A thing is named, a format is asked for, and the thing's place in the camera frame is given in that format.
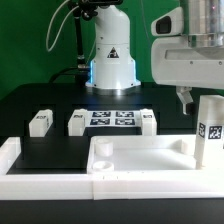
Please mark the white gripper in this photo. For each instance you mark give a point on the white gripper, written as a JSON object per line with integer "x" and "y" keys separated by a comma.
{"x": 187, "y": 67}

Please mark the white desk top tray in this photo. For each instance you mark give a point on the white desk top tray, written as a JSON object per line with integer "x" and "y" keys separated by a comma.
{"x": 136, "y": 153}

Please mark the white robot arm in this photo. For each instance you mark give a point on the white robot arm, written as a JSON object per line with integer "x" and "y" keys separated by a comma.
{"x": 194, "y": 24}

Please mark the fiducial marker sheet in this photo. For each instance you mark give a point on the fiducial marker sheet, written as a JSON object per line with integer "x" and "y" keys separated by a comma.
{"x": 114, "y": 118}

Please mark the white U-shaped obstacle fence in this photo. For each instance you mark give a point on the white U-shaped obstacle fence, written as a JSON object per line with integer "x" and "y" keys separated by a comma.
{"x": 103, "y": 185}

